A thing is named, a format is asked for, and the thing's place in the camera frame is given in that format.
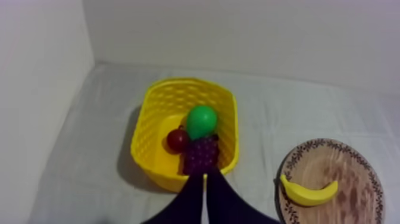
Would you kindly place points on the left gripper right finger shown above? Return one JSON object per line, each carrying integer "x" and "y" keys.
{"x": 226, "y": 206}

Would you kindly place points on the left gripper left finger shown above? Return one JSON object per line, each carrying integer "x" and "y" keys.
{"x": 184, "y": 206}

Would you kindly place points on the yellow plastic basket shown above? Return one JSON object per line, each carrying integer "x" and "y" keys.
{"x": 162, "y": 131}

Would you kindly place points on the yellow toy banana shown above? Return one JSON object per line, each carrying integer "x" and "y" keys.
{"x": 307, "y": 194}

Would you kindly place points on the round wooden board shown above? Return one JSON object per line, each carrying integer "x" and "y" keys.
{"x": 343, "y": 162}

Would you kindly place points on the purple toy grapes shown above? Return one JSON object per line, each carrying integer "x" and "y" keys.
{"x": 201, "y": 154}

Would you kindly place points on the small red fruit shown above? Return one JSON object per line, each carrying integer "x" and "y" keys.
{"x": 177, "y": 140}

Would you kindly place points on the green toy pear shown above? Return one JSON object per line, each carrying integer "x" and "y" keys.
{"x": 201, "y": 121}

